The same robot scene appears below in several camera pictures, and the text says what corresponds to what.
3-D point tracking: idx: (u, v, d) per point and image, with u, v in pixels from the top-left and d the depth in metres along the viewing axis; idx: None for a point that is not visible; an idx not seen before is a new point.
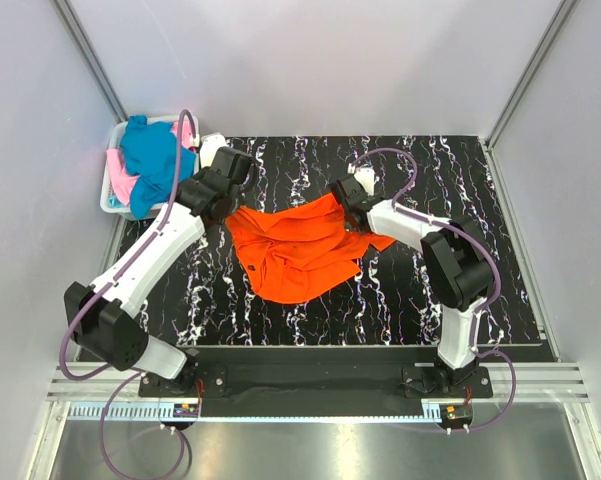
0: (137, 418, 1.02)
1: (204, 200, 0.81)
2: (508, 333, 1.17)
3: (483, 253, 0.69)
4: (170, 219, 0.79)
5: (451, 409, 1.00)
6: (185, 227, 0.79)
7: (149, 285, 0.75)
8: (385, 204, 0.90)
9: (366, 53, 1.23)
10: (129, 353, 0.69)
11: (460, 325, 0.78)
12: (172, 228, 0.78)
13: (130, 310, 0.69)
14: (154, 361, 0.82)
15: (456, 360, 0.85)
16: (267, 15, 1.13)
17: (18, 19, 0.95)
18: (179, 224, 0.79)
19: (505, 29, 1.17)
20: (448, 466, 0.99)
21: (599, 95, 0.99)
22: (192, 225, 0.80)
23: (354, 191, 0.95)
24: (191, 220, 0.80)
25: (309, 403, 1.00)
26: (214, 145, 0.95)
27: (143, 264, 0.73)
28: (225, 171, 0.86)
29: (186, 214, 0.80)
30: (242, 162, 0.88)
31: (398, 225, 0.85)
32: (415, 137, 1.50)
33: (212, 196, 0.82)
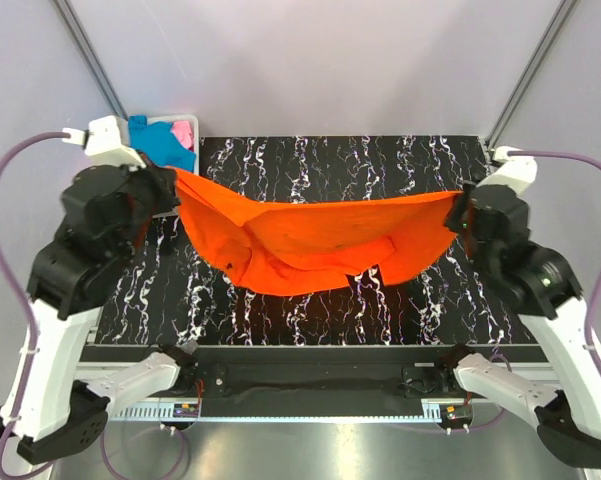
0: (132, 418, 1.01)
1: (63, 295, 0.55)
2: (508, 333, 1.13)
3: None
4: (42, 325, 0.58)
5: (451, 409, 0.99)
6: (61, 331, 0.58)
7: (68, 384, 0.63)
8: (575, 317, 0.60)
9: (366, 53, 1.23)
10: (86, 432, 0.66)
11: (508, 396, 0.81)
12: (49, 340, 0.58)
13: (62, 420, 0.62)
14: (136, 397, 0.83)
15: (473, 389, 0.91)
16: (267, 14, 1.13)
17: (20, 19, 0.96)
18: (55, 335, 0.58)
19: (505, 29, 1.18)
20: (447, 466, 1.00)
21: (599, 95, 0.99)
22: (66, 328, 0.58)
23: (516, 237, 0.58)
24: (63, 325, 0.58)
25: (309, 403, 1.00)
26: (106, 139, 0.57)
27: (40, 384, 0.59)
28: (85, 229, 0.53)
29: (53, 319, 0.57)
30: (95, 204, 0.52)
31: (572, 359, 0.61)
32: (415, 137, 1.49)
33: (71, 289, 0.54)
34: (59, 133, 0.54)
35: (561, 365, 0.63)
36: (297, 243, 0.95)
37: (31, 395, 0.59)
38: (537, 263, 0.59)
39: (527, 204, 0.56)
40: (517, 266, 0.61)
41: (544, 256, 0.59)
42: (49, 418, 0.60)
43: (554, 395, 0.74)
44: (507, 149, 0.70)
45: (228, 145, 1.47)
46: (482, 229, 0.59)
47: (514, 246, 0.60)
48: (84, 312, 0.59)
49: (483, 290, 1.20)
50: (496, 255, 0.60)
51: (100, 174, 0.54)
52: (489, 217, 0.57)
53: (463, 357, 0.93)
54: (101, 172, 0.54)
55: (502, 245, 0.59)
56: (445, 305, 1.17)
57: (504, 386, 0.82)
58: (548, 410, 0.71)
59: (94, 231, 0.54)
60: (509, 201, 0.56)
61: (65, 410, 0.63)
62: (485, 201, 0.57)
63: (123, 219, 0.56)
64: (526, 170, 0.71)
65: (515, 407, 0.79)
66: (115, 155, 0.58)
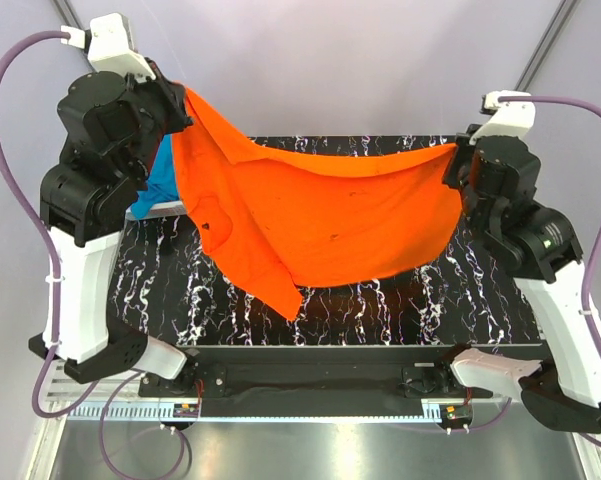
0: (136, 418, 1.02)
1: (78, 220, 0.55)
2: (508, 333, 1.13)
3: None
4: (64, 254, 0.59)
5: (451, 409, 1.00)
6: (80, 259, 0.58)
7: (102, 309, 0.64)
8: (572, 281, 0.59)
9: (366, 52, 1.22)
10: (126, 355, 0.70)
11: (499, 378, 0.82)
12: (72, 269, 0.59)
13: (103, 341, 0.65)
14: (150, 363, 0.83)
15: (470, 382, 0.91)
16: (267, 14, 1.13)
17: (21, 19, 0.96)
18: (75, 263, 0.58)
19: (505, 29, 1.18)
20: (448, 467, 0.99)
21: (600, 94, 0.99)
22: (86, 256, 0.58)
23: (520, 195, 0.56)
24: (82, 253, 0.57)
25: (307, 402, 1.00)
26: (114, 47, 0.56)
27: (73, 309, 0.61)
28: (93, 144, 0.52)
29: (71, 247, 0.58)
30: (98, 117, 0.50)
31: (565, 322, 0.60)
32: (415, 137, 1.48)
33: (82, 210, 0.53)
34: (61, 31, 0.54)
35: (553, 327, 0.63)
36: (290, 218, 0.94)
37: (66, 320, 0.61)
38: (538, 224, 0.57)
39: (538, 161, 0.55)
40: (517, 228, 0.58)
41: (547, 216, 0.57)
42: (88, 342, 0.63)
43: (539, 365, 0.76)
44: (498, 94, 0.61)
45: None
46: (485, 186, 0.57)
47: (517, 206, 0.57)
48: (102, 237, 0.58)
49: (483, 290, 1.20)
50: (497, 214, 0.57)
51: (100, 84, 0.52)
52: (494, 174, 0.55)
53: (458, 353, 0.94)
54: (102, 83, 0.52)
55: (507, 204, 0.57)
56: (445, 305, 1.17)
57: (491, 368, 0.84)
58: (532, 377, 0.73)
59: (99, 148, 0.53)
60: (516, 157, 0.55)
61: (103, 333, 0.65)
62: (493, 156, 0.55)
63: (128, 134, 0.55)
64: (522, 111, 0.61)
65: (504, 384, 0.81)
66: (118, 61, 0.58)
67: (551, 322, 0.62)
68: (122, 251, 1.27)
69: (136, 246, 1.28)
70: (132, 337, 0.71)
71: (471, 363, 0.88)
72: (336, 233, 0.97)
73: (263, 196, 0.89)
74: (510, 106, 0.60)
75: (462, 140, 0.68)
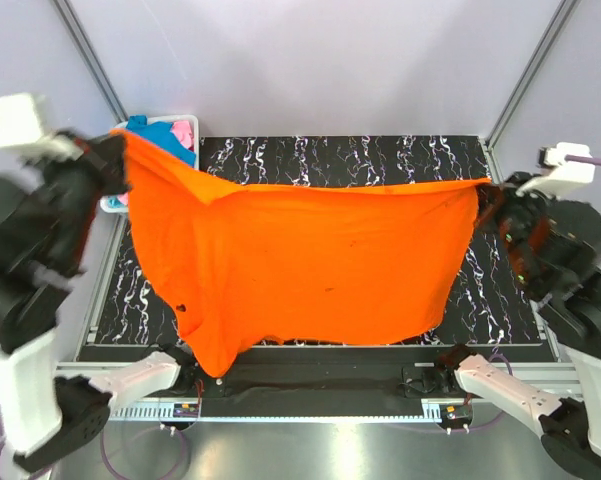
0: (132, 418, 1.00)
1: None
2: (508, 333, 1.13)
3: None
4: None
5: (451, 409, 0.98)
6: (10, 371, 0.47)
7: (48, 401, 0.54)
8: None
9: (365, 52, 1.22)
10: (87, 429, 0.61)
11: (507, 397, 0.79)
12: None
13: (55, 423, 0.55)
14: (134, 396, 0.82)
15: (472, 391, 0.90)
16: (266, 14, 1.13)
17: (20, 19, 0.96)
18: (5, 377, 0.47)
19: (505, 29, 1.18)
20: (448, 466, 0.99)
21: None
22: (15, 363, 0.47)
23: (591, 271, 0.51)
24: (6, 365, 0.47)
25: (309, 402, 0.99)
26: None
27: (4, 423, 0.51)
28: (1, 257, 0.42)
29: (0, 357, 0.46)
30: (0, 232, 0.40)
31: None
32: (415, 137, 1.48)
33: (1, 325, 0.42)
34: None
35: (598, 394, 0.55)
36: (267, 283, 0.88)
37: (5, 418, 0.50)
38: None
39: None
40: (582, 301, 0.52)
41: None
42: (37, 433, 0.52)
43: (560, 403, 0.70)
44: (562, 150, 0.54)
45: (228, 146, 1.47)
46: (548, 253, 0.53)
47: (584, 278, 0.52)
48: (35, 343, 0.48)
49: (483, 290, 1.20)
50: (562, 287, 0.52)
51: (2, 188, 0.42)
52: (564, 246, 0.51)
53: (463, 359, 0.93)
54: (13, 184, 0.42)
55: (575, 278, 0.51)
56: (445, 305, 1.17)
57: (507, 393, 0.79)
58: (554, 420, 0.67)
59: (12, 258, 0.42)
60: (589, 229, 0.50)
61: (54, 416, 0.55)
62: (566, 228, 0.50)
63: (44, 237, 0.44)
64: (587, 167, 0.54)
65: (518, 414, 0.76)
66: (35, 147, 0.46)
67: (594, 386, 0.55)
68: (123, 251, 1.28)
69: None
70: (93, 409, 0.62)
71: (480, 377, 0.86)
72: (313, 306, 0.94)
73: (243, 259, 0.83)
74: (574, 163, 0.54)
75: (507, 190, 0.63)
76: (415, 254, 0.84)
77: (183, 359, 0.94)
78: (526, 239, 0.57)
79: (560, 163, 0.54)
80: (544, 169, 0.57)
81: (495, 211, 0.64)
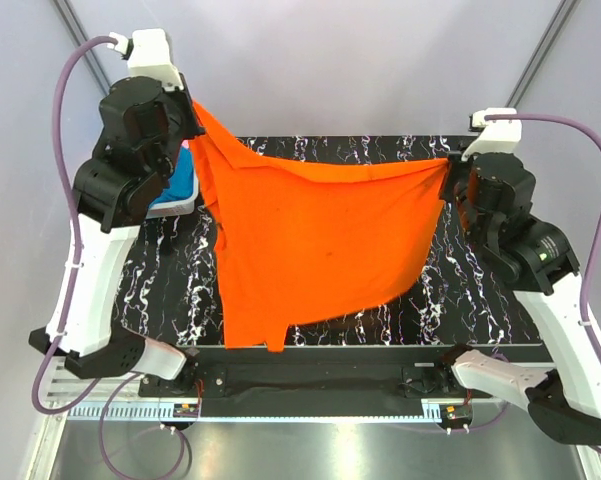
0: (136, 418, 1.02)
1: (107, 208, 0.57)
2: (508, 333, 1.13)
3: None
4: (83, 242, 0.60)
5: (451, 409, 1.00)
6: (106, 246, 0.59)
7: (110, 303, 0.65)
8: (570, 292, 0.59)
9: (366, 52, 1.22)
10: (125, 357, 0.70)
11: (498, 379, 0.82)
12: (92, 257, 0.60)
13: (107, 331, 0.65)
14: (151, 364, 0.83)
15: (472, 386, 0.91)
16: (267, 14, 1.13)
17: (20, 19, 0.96)
18: (98, 252, 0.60)
19: (505, 28, 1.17)
20: (448, 466, 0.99)
21: None
22: (112, 241, 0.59)
23: (518, 210, 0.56)
24: (105, 239, 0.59)
25: (308, 403, 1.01)
26: None
27: (84, 299, 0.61)
28: (123, 140, 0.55)
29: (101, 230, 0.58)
30: (137, 117, 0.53)
31: (555, 335, 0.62)
32: (415, 137, 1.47)
33: (113, 200, 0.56)
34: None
35: (552, 335, 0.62)
36: (274, 243, 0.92)
37: (80, 299, 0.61)
38: (533, 238, 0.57)
39: (533, 176, 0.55)
40: (515, 242, 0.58)
41: (542, 230, 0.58)
42: (98, 329, 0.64)
43: (544, 375, 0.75)
44: (484, 112, 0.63)
45: None
46: (481, 201, 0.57)
47: (513, 220, 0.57)
48: (126, 227, 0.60)
49: (483, 290, 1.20)
50: (495, 229, 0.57)
51: (141, 86, 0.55)
52: (490, 190, 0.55)
53: (459, 354, 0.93)
54: (148, 85, 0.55)
55: (504, 219, 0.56)
56: (445, 305, 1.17)
57: (497, 374, 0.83)
58: (538, 388, 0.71)
59: (134, 144, 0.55)
60: (511, 173, 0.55)
61: (107, 330, 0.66)
62: (489, 172, 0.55)
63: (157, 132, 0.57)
64: (512, 124, 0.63)
65: (509, 393, 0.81)
66: (156, 73, 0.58)
67: (548, 330, 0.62)
68: None
69: (136, 246, 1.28)
70: (130, 340, 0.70)
71: (473, 367, 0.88)
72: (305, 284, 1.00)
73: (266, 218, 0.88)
74: (497, 122, 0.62)
75: (453, 156, 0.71)
76: (393, 239, 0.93)
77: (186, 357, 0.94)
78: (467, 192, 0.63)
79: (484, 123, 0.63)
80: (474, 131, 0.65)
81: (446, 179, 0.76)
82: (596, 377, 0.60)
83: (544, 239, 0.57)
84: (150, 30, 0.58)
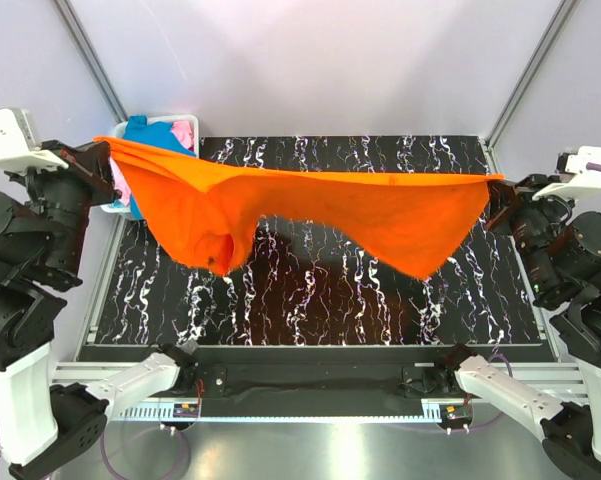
0: (132, 418, 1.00)
1: None
2: (508, 333, 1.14)
3: None
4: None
5: (451, 409, 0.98)
6: (5, 381, 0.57)
7: (43, 409, 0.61)
8: None
9: (365, 53, 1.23)
10: (84, 437, 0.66)
11: (509, 401, 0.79)
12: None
13: (50, 434, 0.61)
14: (134, 399, 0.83)
15: (473, 392, 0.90)
16: (266, 13, 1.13)
17: (20, 20, 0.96)
18: None
19: (505, 29, 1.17)
20: (448, 466, 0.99)
21: (600, 95, 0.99)
22: (13, 373, 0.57)
23: None
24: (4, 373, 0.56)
25: (309, 402, 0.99)
26: None
27: (2, 426, 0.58)
28: None
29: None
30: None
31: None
32: (415, 137, 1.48)
33: None
34: None
35: None
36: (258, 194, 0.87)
37: (4, 429, 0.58)
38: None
39: None
40: (595, 315, 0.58)
41: None
42: (34, 442, 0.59)
43: (561, 407, 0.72)
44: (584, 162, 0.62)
45: (228, 146, 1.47)
46: (573, 266, 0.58)
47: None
48: (27, 357, 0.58)
49: (483, 290, 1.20)
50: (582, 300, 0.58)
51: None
52: (589, 262, 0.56)
53: (463, 360, 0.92)
54: (2, 204, 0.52)
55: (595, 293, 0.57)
56: (445, 305, 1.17)
57: (508, 395, 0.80)
58: (554, 424, 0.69)
59: (4, 275, 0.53)
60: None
61: (50, 427, 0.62)
62: (593, 245, 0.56)
63: (37, 251, 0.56)
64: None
65: (519, 417, 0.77)
66: (21, 159, 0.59)
67: None
68: (123, 251, 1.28)
69: (136, 246, 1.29)
70: (88, 420, 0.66)
71: (481, 379, 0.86)
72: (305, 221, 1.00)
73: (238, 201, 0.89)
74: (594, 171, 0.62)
75: (525, 195, 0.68)
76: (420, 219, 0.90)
77: (183, 360, 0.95)
78: (541, 245, 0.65)
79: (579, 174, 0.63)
80: (563, 175, 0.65)
81: (510, 213, 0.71)
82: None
83: None
84: None
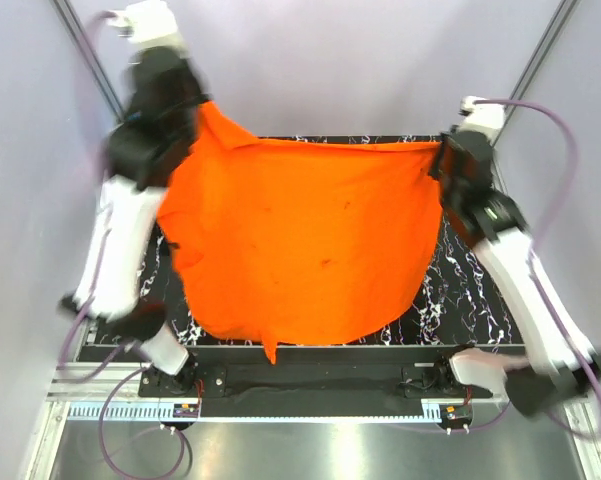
0: (136, 418, 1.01)
1: (139, 174, 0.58)
2: (508, 333, 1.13)
3: None
4: (112, 204, 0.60)
5: (451, 409, 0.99)
6: (138, 205, 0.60)
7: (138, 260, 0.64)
8: (518, 247, 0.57)
9: (366, 53, 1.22)
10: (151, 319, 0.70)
11: (489, 371, 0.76)
12: (124, 219, 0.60)
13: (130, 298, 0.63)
14: (162, 349, 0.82)
15: (467, 381, 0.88)
16: (267, 12, 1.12)
17: (23, 18, 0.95)
18: (129, 212, 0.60)
19: (507, 28, 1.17)
20: (448, 466, 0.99)
21: (600, 94, 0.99)
22: (143, 203, 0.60)
23: (483, 179, 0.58)
24: (138, 198, 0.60)
25: (309, 402, 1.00)
26: None
27: (115, 264, 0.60)
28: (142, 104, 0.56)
29: (132, 192, 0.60)
30: (157, 77, 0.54)
31: (505, 285, 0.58)
32: (416, 137, 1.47)
33: (148, 163, 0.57)
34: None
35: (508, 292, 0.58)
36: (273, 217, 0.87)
37: (110, 267, 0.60)
38: (485, 200, 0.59)
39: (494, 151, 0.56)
40: (473, 204, 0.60)
41: (494, 195, 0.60)
42: (123, 288, 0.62)
43: None
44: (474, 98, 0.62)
45: None
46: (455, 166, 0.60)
47: (476, 185, 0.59)
48: (158, 191, 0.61)
49: (483, 290, 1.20)
50: (459, 191, 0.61)
51: (160, 53, 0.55)
52: (459, 154, 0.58)
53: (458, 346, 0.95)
54: (166, 52, 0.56)
55: (466, 184, 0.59)
56: (445, 305, 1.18)
57: (484, 361, 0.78)
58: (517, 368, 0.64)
59: (158, 110, 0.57)
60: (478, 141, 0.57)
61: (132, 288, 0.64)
62: (461, 142, 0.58)
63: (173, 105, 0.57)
64: (497, 112, 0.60)
65: (497, 381, 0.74)
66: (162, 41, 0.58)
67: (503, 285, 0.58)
68: None
69: None
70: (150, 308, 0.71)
71: (464, 358, 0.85)
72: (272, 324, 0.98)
73: (250, 209, 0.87)
74: (487, 106, 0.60)
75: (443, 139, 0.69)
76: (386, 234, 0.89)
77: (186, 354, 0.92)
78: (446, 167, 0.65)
79: (471, 109, 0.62)
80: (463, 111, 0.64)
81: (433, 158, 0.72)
82: (550, 331, 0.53)
83: (496, 204, 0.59)
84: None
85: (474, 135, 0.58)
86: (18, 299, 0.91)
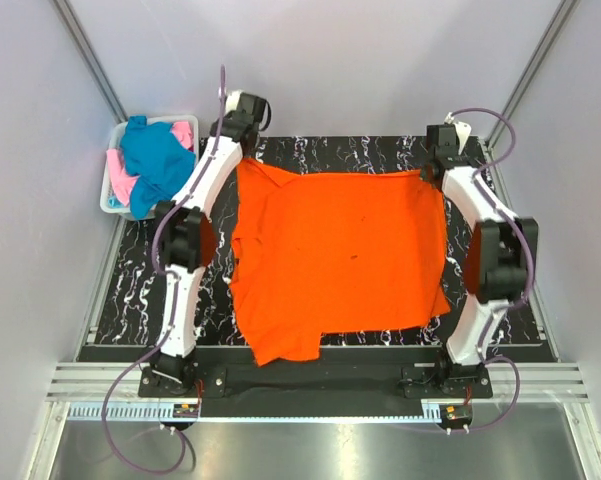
0: (136, 418, 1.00)
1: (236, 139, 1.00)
2: (508, 333, 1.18)
3: (530, 270, 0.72)
4: (219, 146, 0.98)
5: (451, 409, 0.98)
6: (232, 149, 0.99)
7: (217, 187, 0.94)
8: (466, 173, 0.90)
9: (366, 54, 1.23)
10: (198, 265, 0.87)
11: (475, 320, 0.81)
12: (221, 154, 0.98)
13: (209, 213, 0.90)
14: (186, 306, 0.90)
15: (468, 361, 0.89)
16: (268, 13, 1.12)
17: (23, 19, 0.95)
18: (226, 150, 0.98)
19: (507, 28, 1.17)
20: (447, 466, 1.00)
21: (598, 95, 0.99)
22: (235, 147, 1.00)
23: (445, 144, 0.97)
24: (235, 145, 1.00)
25: (309, 402, 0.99)
26: None
27: (211, 175, 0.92)
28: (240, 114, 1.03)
29: (236, 146, 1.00)
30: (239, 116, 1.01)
31: (465, 195, 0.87)
32: (415, 137, 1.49)
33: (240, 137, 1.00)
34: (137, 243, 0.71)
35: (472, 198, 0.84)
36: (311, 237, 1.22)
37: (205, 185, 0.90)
38: (445, 150, 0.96)
39: (454, 130, 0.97)
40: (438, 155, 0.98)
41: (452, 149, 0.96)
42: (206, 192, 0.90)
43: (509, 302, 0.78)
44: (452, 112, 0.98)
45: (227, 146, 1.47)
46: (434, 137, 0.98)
47: (444, 147, 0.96)
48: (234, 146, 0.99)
49: None
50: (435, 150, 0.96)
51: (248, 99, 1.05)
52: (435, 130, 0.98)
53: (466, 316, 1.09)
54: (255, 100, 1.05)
55: (438, 147, 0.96)
56: (444, 305, 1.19)
57: (464, 314, 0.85)
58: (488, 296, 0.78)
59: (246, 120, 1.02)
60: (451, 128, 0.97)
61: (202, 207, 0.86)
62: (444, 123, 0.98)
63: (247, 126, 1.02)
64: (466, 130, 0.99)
65: (478, 321, 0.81)
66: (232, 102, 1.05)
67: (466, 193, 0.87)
68: (123, 251, 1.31)
69: (136, 246, 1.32)
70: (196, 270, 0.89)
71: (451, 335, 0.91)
72: (318, 322, 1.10)
73: (299, 230, 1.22)
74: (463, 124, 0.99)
75: None
76: (394, 237, 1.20)
77: (191, 348, 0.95)
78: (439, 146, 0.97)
79: (453, 122, 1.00)
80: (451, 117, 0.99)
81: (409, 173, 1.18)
82: (484, 207, 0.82)
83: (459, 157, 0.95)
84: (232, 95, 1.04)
85: (448, 128, 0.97)
86: (17, 300, 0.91)
